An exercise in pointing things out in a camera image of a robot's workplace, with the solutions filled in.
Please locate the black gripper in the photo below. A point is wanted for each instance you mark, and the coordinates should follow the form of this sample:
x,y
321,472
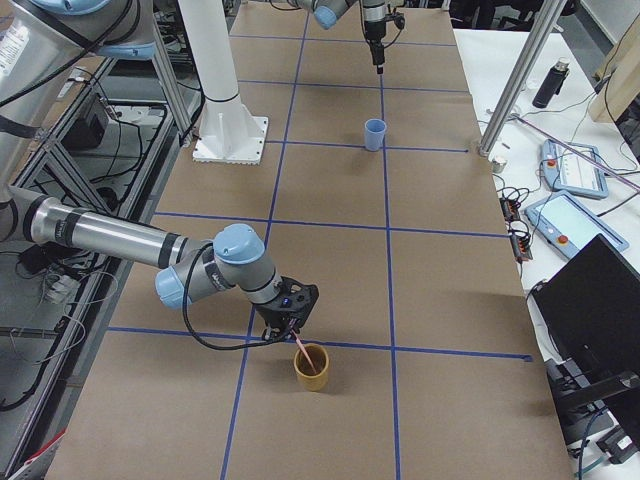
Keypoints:
x,y
373,30
268,315

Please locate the pink chopstick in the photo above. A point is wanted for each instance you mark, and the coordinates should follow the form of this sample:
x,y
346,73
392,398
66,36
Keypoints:
x,y
304,352

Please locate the blue plastic cup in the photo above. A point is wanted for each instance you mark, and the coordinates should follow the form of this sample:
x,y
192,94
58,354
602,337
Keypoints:
x,y
374,134

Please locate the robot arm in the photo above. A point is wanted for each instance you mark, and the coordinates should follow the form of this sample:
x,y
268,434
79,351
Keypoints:
x,y
38,50
374,17

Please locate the yellow-brown cylindrical cup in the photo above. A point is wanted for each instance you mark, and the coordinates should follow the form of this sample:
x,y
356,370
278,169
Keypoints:
x,y
320,358

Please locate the small metal cylinder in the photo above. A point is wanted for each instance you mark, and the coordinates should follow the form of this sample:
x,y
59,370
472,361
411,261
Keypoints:
x,y
498,164

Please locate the white central pillar with base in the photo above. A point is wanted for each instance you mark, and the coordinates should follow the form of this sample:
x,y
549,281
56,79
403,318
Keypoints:
x,y
227,132

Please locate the dark water bottle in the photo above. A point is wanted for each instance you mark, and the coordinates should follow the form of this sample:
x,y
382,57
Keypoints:
x,y
552,83

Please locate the far teach pendant tablet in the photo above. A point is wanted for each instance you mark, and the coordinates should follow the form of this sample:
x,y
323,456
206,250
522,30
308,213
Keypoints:
x,y
563,169

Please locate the teach pendant tablet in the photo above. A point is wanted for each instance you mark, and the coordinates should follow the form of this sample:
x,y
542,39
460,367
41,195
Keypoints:
x,y
568,225
563,169

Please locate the near teach pendant tablet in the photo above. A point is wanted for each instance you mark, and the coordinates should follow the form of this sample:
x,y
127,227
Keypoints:
x,y
568,225

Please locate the black laptop monitor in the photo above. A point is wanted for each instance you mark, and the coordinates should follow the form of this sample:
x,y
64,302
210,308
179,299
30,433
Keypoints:
x,y
591,309

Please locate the aluminium frame post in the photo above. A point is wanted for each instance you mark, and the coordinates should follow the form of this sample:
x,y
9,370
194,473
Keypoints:
x,y
535,41

